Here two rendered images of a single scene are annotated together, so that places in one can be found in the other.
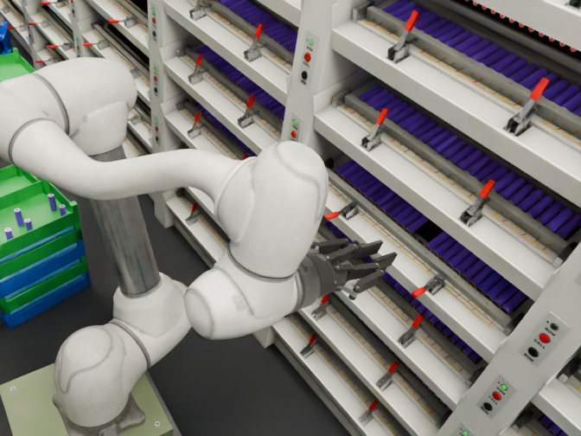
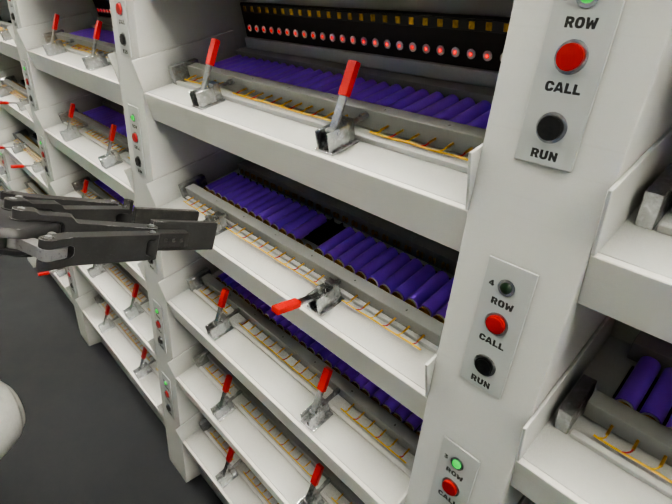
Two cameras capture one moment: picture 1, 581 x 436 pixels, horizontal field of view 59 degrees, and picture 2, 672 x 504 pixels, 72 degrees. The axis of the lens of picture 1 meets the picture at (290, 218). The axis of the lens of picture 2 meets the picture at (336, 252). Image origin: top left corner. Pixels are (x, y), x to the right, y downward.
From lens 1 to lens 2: 65 cm
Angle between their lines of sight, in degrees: 15
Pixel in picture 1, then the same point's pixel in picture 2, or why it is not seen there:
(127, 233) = not seen: outside the picture
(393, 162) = (234, 112)
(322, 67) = (133, 13)
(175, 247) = (94, 366)
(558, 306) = (503, 236)
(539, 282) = (456, 202)
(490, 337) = (418, 368)
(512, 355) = (453, 389)
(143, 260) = not seen: outside the picture
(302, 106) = (133, 90)
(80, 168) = not seen: outside the picture
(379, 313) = (278, 383)
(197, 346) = (88, 490)
